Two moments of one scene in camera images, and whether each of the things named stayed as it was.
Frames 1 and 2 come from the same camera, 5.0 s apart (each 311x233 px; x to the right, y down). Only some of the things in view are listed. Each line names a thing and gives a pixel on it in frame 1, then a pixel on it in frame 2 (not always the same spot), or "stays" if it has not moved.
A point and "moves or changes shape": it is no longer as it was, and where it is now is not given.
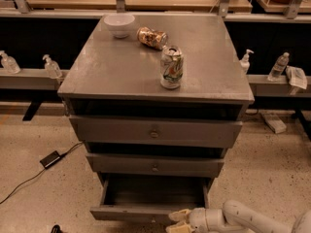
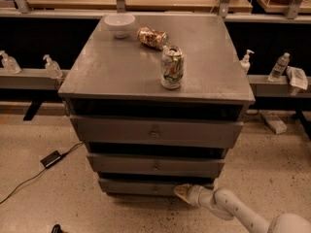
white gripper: (198, 219) -> (194, 195)
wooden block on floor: (274, 122) stays
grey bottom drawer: (150, 197) moves or changes shape
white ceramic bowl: (120, 24) stays
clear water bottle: (278, 67) stays
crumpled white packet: (296, 77) stays
